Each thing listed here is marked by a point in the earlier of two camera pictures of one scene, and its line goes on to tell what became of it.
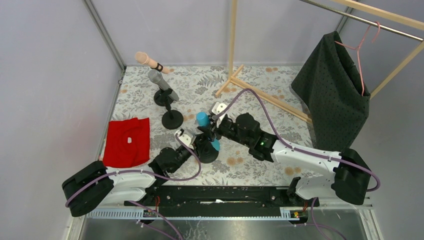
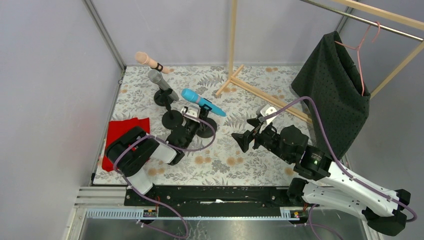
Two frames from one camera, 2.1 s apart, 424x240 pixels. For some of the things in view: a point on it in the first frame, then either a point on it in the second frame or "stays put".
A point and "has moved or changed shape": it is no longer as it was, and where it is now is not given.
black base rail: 219,201 stays put
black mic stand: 171,119 stays put
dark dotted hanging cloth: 329,83 stays put
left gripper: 192,145 to 192,122
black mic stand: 205,150 to 204,129
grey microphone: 155,76 stays put
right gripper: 218,127 to 256,136
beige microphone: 142,58 stays put
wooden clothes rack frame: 234,69 stays put
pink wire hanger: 358,49 stays put
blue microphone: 203,119 has moved or changed shape
